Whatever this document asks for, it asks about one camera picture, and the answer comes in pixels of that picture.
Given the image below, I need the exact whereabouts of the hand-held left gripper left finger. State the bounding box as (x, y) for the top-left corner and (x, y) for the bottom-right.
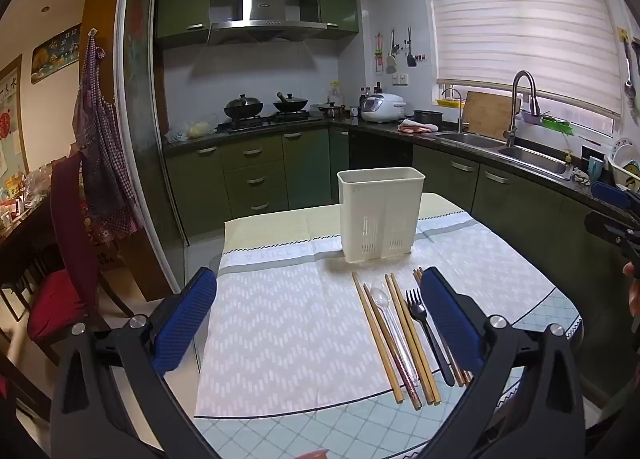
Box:
(50, 266), (221, 459)

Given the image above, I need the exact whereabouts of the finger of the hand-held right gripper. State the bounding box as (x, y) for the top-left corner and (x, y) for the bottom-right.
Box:
(584, 211), (640, 243)
(591, 182), (640, 210)

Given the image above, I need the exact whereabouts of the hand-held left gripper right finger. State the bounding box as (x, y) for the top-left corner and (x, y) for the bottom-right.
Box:
(419, 266), (587, 459)

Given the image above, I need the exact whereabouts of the black plastic fork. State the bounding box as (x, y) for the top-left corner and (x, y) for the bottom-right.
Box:
(405, 288), (456, 387)

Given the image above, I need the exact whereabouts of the dark brown wooden chopstick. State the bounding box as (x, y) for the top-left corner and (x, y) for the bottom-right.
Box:
(416, 267), (474, 384)
(412, 269), (468, 386)

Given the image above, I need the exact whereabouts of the brown chopstick with dark end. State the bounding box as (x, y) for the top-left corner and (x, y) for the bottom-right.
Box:
(363, 284), (422, 410)

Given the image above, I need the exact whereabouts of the clear plastic spoon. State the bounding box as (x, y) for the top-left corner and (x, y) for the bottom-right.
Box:
(370, 280), (420, 387)

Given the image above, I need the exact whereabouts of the white plastic utensil holder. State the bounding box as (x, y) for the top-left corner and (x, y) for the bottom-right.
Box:
(336, 166), (426, 262)

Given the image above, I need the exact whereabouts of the person's right hand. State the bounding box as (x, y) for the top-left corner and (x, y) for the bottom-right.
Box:
(622, 261), (640, 317)

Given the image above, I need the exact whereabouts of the white dish rack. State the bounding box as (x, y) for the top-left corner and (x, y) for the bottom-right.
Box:
(606, 159), (640, 191)

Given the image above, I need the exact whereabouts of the patterned white plate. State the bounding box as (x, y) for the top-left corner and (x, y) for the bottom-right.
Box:
(612, 138), (640, 175)

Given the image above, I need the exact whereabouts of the green sink base cabinet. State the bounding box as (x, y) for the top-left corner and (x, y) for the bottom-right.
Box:
(410, 144), (640, 390)

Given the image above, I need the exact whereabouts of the steel double sink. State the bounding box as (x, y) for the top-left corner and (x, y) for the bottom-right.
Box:
(435, 132), (583, 180)

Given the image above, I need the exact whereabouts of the green plastic tray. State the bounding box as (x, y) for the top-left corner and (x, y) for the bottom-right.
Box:
(540, 114), (576, 133)

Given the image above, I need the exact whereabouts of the white zigzag patterned towel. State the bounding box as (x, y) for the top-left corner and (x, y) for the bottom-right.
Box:
(194, 222), (568, 420)

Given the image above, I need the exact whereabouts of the hanging steel ladle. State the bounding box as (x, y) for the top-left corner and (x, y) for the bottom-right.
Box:
(617, 28), (640, 116)

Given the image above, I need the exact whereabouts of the tall steel faucet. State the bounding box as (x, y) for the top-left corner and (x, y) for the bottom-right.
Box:
(504, 70), (541, 147)

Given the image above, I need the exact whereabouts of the dark chair with red cushion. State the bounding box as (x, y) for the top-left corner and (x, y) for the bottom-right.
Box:
(0, 152), (136, 365)

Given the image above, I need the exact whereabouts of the pale yellow cloth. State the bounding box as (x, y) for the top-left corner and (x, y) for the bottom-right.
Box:
(224, 193), (471, 252)

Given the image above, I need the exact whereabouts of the wooden cutting board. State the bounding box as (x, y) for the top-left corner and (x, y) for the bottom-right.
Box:
(462, 90), (523, 141)

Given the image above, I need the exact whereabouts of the pale green checked tablecloth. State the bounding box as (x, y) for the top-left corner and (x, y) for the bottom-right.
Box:
(192, 234), (586, 459)

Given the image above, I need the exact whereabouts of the green drawer base cabinet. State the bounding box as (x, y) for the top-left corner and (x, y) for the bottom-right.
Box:
(162, 126), (351, 240)

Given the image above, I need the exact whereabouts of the dark wooden chair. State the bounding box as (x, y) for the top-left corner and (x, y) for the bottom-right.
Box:
(0, 354), (52, 422)

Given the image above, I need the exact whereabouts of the small steel faucet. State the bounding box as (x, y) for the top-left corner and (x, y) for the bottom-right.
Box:
(442, 88), (466, 133)

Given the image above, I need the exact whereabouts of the black built-in appliance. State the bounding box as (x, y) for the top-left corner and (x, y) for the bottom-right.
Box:
(349, 132), (415, 185)

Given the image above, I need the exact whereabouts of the cluttered dark wooden table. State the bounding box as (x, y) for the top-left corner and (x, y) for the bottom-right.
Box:
(0, 164), (57, 260)

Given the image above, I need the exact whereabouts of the purple checked apron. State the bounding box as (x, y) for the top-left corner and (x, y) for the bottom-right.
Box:
(74, 29), (143, 242)

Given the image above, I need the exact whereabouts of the white striped window blind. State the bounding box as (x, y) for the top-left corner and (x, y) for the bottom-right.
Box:
(419, 0), (631, 117)

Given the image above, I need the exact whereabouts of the yellowish plastic bag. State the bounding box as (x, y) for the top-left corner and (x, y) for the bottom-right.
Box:
(186, 120), (217, 139)

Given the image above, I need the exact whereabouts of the pink and white dishcloth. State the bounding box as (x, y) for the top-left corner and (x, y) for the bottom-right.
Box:
(397, 120), (440, 134)

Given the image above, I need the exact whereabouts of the dark stone kitchen countertop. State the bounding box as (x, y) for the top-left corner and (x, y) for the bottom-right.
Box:
(162, 116), (640, 220)

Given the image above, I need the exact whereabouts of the black gas stove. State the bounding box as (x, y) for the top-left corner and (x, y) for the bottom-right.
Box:
(222, 112), (311, 132)

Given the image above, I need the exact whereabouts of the black wok with lid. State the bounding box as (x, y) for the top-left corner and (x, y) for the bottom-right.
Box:
(223, 94), (264, 120)

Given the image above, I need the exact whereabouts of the white rice cooker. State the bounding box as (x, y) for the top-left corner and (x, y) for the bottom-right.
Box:
(361, 93), (407, 122)

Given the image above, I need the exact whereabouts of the white hanging spatula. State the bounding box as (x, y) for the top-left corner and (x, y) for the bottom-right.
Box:
(385, 29), (399, 75)

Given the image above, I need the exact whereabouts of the steel range hood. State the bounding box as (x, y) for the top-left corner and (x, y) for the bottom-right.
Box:
(207, 0), (326, 46)

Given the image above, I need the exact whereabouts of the white sliding door frame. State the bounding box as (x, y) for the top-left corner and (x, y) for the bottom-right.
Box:
(116, 0), (190, 292)

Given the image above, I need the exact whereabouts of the white wall poster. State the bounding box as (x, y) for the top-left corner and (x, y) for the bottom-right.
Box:
(0, 54), (28, 175)

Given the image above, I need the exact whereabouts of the dark wall picture clock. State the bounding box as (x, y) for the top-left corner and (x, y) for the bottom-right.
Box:
(31, 24), (82, 85)

